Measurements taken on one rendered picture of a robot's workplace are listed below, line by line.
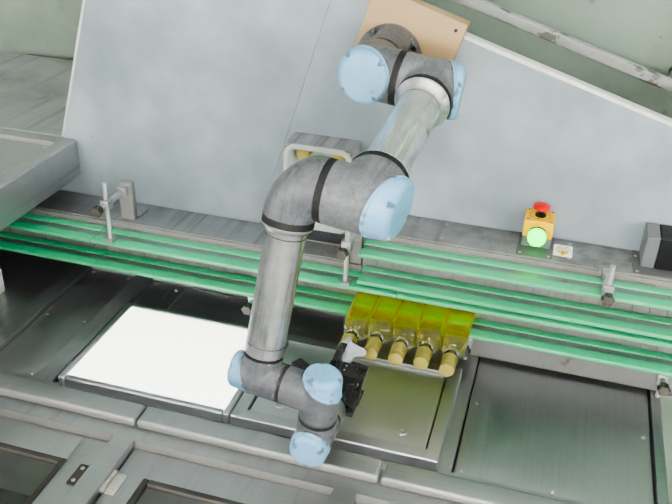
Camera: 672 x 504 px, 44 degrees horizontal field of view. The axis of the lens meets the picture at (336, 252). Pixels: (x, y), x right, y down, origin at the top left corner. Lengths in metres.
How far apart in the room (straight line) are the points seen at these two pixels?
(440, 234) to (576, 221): 0.33
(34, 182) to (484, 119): 1.15
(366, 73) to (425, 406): 0.76
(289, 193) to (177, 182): 0.94
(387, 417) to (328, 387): 0.39
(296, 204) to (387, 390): 0.69
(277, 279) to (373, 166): 0.27
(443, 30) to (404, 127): 0.42
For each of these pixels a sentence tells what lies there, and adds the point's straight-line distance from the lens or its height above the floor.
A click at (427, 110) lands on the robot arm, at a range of 1.63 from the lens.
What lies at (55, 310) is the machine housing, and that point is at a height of 1.03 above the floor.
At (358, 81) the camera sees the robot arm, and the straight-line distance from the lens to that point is 1.75.
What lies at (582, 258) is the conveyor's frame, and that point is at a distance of 2.03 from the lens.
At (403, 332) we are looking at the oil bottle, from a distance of 1.90.
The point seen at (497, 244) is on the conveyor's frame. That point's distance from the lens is 2.03.
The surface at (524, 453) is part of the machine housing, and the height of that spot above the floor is 1.19.
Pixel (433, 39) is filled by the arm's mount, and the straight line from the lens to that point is 1.93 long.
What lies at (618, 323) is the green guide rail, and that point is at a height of 0.95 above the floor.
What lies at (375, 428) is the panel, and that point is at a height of 1.25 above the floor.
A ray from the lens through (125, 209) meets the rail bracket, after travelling 2.30.
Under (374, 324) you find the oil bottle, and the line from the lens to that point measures 1.91.
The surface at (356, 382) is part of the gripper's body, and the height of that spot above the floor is 1.28.
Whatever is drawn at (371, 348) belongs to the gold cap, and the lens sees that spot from 1.85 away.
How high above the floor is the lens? 2.64
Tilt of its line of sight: 58 degrees down
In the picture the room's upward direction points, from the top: 149 degrees counter-clockwise
